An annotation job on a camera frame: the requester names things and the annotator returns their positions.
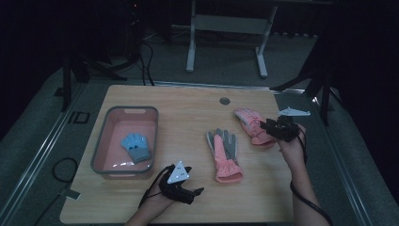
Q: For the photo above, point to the pink basin with gray rim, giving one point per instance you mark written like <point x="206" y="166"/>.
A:
<point x="116" y="135"/>

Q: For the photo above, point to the black tripod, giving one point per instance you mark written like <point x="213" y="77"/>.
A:
<point x="323" y="91"/>
<point x="67" y="81"/>

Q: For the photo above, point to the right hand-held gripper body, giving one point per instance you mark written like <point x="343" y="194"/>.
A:
<point x="285" y="127"/>

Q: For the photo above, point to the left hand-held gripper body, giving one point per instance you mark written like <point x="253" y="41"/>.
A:
<point x="177" y="185"/>

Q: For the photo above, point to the gray tape piece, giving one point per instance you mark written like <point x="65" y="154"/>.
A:
<point x="70" y="194"/>

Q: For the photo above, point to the person's right hand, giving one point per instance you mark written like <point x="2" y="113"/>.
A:
<point x="293" y="153"/>

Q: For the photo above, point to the pink ski glove gray palm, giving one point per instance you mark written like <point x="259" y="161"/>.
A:
<point x="225" y="157"/>

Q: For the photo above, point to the metal floor rail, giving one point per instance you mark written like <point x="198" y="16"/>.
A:
<point x="342" y="163"/>
<point x="37" y="157"/>

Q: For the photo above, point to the blue gray glove dark dots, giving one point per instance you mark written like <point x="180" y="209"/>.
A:
<point x="136" y="147"/>

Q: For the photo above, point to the person's left hand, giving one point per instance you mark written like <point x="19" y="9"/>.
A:
<point x="160" y="202"/>

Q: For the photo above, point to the gray table grommet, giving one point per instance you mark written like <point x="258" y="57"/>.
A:
<point x="224" y="101"/>

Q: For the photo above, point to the white desk frame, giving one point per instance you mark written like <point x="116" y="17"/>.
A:
<point x="230" y="24"/>

